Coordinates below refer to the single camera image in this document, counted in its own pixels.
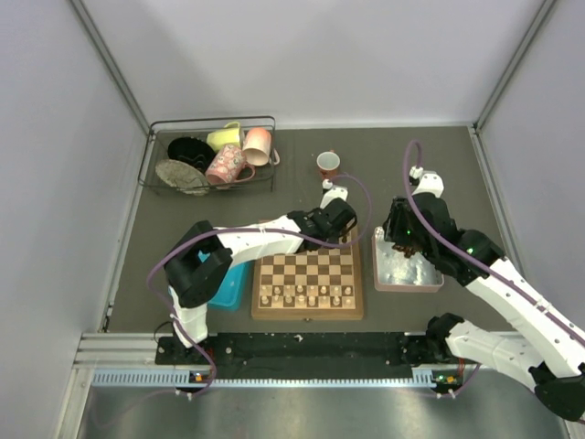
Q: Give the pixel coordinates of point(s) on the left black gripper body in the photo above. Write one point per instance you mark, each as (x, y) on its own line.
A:
(333, 238)

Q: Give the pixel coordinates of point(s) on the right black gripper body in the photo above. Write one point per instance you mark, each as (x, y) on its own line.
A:
(399, 231)

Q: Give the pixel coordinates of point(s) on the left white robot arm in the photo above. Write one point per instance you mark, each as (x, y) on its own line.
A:
(229, 247)

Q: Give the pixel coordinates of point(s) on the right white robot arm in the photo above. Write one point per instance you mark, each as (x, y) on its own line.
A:
(549, 360)

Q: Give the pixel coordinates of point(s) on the dark pieces pile in tin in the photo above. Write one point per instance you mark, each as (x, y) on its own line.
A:
(406, 250)

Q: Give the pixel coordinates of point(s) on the wooden chess board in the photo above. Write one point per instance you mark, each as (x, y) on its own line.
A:
(334, 268)

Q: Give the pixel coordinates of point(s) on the pink metal tin tray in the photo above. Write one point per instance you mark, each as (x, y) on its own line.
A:
(395, 273)

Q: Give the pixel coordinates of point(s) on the brown mug white inside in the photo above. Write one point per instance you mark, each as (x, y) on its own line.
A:
(328, 163)

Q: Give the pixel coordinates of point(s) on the pink white mug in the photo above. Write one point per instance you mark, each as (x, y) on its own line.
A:
(257, 146)

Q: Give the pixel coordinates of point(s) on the pink floral mug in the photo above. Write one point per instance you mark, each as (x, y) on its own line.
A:
(230, 166)

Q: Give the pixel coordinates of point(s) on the blue plastic tray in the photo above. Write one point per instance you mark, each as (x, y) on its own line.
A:
(228, 292)

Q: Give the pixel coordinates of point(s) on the yellow mug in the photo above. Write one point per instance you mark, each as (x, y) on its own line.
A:
(230, 134)

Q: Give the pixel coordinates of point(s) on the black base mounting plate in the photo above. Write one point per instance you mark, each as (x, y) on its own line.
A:
(307, 356)

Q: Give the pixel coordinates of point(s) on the grey speckled plate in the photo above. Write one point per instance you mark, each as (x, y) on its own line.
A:
(182, 176)

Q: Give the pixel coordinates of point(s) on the black ridged bowl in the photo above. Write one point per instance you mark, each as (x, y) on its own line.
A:
(191, 151)

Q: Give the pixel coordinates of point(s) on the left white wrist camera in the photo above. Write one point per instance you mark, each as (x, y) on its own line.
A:
(332, 191)

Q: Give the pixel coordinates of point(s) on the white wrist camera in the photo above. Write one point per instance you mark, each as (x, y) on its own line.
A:
(425, 181)
(332, 191)

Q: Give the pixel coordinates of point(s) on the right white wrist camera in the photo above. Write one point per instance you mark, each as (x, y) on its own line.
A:
(425, 181)

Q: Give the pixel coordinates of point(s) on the black wire dish rack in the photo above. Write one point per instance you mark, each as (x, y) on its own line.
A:
(162, 133)

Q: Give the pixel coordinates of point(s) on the white slotted cable duct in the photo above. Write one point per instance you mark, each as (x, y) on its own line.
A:
(187, 379)

